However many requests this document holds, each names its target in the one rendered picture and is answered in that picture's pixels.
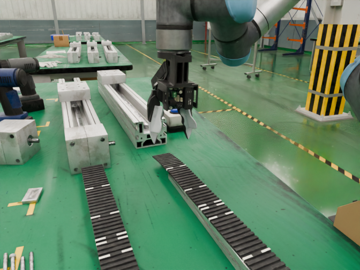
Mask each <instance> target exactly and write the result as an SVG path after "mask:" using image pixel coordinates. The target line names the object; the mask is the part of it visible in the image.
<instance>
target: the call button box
mask: <svg viewBox="0 0 360 270"><path fill-rule="evenodd" d="M163 116H164V118H166V119H167V123H165V122H164V124H165V125H166V126H167V131H168V132H169V133H174V132H181V131H183V124H182V117H181V115H180V114H179V113H178V112H171V111H170V110H168V111H166V110H164V115H163Z"/></svg>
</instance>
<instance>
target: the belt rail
mask: <svg viewBox="0 0 360 270"><path fill-rule="evenodd" d="M168 178H169V180H170V181H171V182H172V184H173V185H174V187H175V188H176V189H177V191H178V192H179V193H180V195H181V196H182V197H183V199H184V200H185V201H186V203H187V204H188V205H189V207H190V208H191V209H192V211H193V212H194V214H195V215H196V216H197V218H198V219H199V220H200V222H201V223H202V225H203V226H204V227H205V228H206V230H207V231H208V232H209V234H210V235H211V237H212V238H213V239H214V240H215V242H216V243H217V245H218V246H219V248H220V249H221V250H222V252H223V253H224V254H225V255H226V257H227V258H228V260H229V261H230V262H231V264H232V265H233V266H234V268H235V269H236V270H250V269H249V268H248V267H247V265H246V264H245V263H244V262H243V261H242V259H241V258H240V257H239V256H238V255H237V253H236V252H235V251H234V250H233V249H232V248H231V246H230V245H229V244H228V243H227V242H226V240H225V239H224V238H223V237H222V236H221V235H220V233H219V232H218V231H217V230H216V229H215V228H214V226H213V225H212V224H211V223H210V222H209V221H208V219H207V218H206V217H205V216H204V215H203V213H202V212H201V211H200V210H199V208H198V207H197V206H196V205H195V204H194V202H193V201H192V200H191V199H190V198H189V197H188V195H187V194H186V193H185V192H184V191H183V190H182V188H181V187H180V186H179V185H178V184H177V182H176V181H175V180H174V179H173V178H172V176H171V175H170V174H168Z"/></svg>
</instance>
